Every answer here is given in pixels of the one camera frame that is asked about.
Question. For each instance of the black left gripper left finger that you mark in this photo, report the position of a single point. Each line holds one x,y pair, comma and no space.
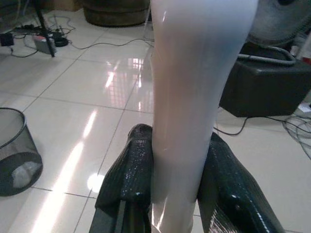
132,170

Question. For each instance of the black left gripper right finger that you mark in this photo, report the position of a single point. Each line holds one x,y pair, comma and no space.
230,184

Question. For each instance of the black box case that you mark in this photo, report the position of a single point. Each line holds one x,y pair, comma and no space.
264,87

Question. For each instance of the crumpled white paper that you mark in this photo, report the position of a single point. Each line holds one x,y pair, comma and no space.
23,173

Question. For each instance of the black mesh waste bin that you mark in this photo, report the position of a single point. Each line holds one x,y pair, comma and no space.
17,155

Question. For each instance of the brown wooden barrel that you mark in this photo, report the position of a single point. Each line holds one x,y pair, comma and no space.
116,12

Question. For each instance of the black tripod leg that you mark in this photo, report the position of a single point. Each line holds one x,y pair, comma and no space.
45,26

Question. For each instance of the grey fan guard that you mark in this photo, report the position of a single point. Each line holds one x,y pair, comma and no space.
279,21

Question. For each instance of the black power adapter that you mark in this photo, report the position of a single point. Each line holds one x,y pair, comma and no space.
6,39

